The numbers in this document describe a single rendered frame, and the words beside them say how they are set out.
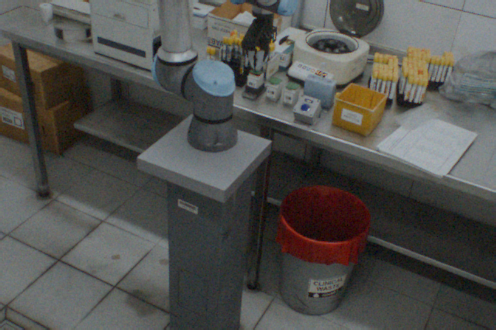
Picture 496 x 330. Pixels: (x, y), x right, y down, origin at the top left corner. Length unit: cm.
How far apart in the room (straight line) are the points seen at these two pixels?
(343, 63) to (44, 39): 117
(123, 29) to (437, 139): 116
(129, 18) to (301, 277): 116
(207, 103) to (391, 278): 140
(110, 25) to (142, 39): 14
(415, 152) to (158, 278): 125
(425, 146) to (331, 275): 67
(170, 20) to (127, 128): 144
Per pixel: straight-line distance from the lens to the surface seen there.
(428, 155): 194
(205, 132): 173
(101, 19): 233
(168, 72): 175
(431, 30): 245
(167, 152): 175
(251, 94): 211
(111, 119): 314
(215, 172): 167
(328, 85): 205
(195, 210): 187
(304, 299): 246
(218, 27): 239
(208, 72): 168
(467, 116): 224
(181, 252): 202
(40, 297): 264
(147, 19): 219
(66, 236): 287
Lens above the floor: 192
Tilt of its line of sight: 36 degrees down
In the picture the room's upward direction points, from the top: 5 degrees clockwise
